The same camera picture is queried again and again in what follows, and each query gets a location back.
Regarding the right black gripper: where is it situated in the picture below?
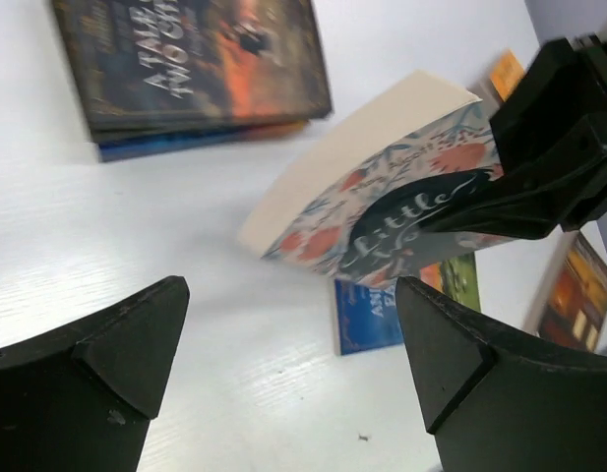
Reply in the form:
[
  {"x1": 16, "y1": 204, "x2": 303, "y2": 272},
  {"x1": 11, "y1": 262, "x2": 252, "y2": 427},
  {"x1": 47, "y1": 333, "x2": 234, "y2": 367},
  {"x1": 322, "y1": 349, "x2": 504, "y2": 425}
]
[{"x1": 423, "y1": 33, "x2": 607, "y2": 240}]

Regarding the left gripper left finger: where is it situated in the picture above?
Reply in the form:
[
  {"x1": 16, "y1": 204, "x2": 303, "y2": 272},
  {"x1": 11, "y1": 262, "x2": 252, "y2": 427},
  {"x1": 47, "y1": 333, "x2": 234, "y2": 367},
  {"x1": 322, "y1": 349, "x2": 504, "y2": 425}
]
[{"x1": 0, "y1": 275, "x2": 189, "y2": 471}]

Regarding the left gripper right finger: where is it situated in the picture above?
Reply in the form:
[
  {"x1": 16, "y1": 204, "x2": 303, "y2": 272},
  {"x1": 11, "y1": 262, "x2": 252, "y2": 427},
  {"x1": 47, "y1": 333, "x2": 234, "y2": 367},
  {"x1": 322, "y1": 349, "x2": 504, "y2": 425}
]
[{"x1": 395, "y1": 277, "x2": 607, "y2": 472}]

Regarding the yellow orange book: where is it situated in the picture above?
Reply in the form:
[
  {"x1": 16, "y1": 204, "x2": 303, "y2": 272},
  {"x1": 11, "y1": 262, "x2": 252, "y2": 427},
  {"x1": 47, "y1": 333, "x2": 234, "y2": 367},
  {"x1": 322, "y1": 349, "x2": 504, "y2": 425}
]
[{"x1": 469, "y1": 48, "x2": 525, "y2": 109}]

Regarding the brown orange book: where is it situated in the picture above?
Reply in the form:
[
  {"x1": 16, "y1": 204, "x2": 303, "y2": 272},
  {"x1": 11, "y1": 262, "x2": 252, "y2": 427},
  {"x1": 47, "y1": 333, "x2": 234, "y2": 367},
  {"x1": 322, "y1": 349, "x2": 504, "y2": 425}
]
[{"x1": 521, "y1": 231, "x2": 607, "y2": 353}]

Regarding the green and blue book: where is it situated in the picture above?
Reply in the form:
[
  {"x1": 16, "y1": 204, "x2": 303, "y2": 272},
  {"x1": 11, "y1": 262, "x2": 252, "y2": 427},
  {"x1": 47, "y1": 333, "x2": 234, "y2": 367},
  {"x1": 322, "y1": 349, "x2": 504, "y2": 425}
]
[{"x1": 332, "y1": 253, "x2": 481, "y2": 356}]

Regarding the Little Women floral book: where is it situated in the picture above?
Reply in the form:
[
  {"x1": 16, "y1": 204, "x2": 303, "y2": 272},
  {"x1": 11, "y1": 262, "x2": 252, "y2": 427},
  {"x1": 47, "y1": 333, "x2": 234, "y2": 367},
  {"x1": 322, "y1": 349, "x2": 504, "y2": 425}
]
[{"x1": 238, "y1": 70, "x2": 504, "y2": 287}]

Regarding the Jane Eyre blue book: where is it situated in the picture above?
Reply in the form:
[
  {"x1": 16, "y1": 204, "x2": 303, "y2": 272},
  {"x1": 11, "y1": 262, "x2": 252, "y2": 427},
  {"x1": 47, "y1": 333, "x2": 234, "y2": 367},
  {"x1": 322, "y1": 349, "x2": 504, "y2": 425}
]
[{"x1": 97, "y1": 120, "x2": 310, "y2": 162}]

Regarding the A Tale of Two Cities book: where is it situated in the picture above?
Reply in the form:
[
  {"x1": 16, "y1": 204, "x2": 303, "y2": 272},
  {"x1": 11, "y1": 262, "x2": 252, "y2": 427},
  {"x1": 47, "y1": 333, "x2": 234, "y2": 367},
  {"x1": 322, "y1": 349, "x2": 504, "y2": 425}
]
[{"x1": 51, "y1": 0, "x2": 333, "y2": 145}]

